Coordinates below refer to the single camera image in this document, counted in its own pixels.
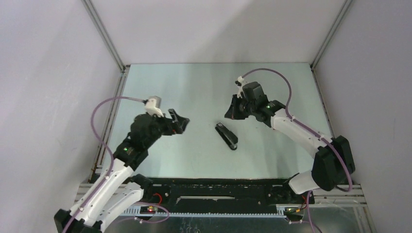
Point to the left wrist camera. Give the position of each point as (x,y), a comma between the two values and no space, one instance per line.
(152,106)

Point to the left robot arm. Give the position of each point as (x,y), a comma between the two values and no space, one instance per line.
(117,189)

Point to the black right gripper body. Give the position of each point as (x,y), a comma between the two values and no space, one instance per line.
(250,108)

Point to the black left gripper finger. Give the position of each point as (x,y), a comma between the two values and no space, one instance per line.
(176,119)
(179,129)

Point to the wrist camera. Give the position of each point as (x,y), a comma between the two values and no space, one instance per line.
(240,82)
(152,106)

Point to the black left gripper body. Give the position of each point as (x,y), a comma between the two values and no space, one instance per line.
(162,126)

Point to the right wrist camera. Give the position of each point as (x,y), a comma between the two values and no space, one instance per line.
(240,82)

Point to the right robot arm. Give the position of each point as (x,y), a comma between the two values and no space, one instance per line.
(333,161)

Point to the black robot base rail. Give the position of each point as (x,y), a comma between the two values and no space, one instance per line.
(230,197)

